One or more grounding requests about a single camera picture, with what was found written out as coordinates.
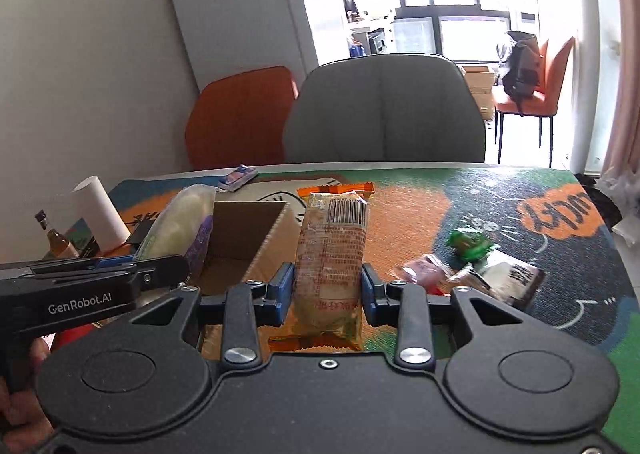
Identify small blue packet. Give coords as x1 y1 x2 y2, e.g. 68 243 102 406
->
218 163 260 193

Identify purple snack packet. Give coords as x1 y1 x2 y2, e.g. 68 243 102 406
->
184 214 216 282

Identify black and grey backpack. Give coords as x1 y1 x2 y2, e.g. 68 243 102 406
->
500 30 545 116

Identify grey upholstered chair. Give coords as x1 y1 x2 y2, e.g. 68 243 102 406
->
283 54 487 166

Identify cartoon printed table mat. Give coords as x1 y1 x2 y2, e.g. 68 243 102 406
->
102 166 632 450

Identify large clear white snack bag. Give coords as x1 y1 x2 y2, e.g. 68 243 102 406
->
137 184 217 266

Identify brown cardboard box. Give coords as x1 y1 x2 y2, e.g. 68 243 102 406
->
192 200 302 297

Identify orange chair with black legs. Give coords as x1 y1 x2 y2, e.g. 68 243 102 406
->
491 36 577 169

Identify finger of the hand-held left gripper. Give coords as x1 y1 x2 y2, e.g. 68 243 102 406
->
29 257 137 275
135 254 189 291

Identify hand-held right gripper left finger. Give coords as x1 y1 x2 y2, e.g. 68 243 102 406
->
129 261 297 368

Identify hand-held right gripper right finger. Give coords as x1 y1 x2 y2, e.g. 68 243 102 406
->
361 263 544 369

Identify small black device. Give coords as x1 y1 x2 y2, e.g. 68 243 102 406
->
125 218 162 248

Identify person's left hand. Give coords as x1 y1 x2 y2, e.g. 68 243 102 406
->
0 337 54 441

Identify pink curtain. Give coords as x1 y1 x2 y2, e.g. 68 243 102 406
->
597 0 640 185

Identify orange bread snack packet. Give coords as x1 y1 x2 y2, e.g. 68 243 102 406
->
269 185 376 353

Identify green snack packet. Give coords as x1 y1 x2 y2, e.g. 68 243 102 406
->
446 227 497 263

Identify stack of cardboard boxes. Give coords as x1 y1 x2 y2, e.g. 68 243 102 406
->
460 64 501 121

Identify pink snack packet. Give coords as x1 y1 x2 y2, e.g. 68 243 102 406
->
401 254 452 296

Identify black and white snack packet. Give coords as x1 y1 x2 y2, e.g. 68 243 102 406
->
449 251 547 311

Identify white paper roll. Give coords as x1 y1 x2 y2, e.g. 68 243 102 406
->
73 175 132 253

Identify white board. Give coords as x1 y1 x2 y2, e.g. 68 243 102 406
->
166 0 321 94

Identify glass bottle with dark cap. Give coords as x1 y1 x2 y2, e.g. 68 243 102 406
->
34 210 81 261

